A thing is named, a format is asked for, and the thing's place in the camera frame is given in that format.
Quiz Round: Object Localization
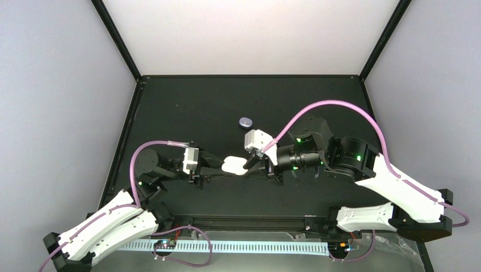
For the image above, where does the white oval capsule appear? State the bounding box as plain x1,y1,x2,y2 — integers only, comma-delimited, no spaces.
221,156,248,176

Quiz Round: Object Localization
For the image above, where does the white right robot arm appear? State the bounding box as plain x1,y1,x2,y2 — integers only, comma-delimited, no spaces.
242,116,454,243

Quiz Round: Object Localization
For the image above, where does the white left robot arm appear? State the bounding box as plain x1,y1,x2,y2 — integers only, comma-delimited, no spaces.
43,144,246,271

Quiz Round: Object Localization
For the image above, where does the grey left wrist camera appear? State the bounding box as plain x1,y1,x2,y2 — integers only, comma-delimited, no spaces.
183,147,200,175

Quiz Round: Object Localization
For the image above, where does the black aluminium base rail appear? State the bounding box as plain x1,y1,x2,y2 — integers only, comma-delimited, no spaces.
167,215,362,242

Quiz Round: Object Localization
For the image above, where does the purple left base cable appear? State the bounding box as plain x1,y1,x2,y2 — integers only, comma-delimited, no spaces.
152,224,214,268

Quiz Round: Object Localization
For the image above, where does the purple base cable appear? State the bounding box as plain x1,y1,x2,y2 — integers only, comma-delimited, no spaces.
328,225,377,263
152,224,214,268

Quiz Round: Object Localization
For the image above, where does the light blue slotted cable duct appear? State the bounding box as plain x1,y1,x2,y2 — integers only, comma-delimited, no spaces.
120,239,329,256

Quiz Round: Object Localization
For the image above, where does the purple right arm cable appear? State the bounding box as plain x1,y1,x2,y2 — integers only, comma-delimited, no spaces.
261,100,470,228

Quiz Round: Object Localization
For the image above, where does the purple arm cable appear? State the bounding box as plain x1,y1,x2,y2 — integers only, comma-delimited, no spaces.
261,100,470,228
37,140,189,272

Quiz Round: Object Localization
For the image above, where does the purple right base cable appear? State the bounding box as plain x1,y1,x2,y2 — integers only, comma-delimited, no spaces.
328,225,377,263

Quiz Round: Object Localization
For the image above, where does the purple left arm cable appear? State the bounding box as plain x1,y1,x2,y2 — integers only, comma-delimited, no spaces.
37,140,189,272

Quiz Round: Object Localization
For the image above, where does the black frame post left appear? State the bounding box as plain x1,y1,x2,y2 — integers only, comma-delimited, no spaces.
91,0,142,82

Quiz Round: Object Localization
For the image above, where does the black frame post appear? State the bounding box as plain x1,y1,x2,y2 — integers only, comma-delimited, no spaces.
359,0,412,83
91,0,142,82

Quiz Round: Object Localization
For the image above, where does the black frame post right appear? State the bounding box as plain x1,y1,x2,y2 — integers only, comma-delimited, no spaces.
359,0,412,83

